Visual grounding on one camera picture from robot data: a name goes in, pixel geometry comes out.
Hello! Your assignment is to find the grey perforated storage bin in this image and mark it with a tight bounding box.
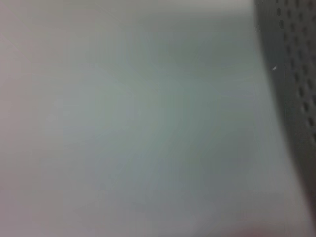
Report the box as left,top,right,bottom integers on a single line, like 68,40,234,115
253,0,316,224

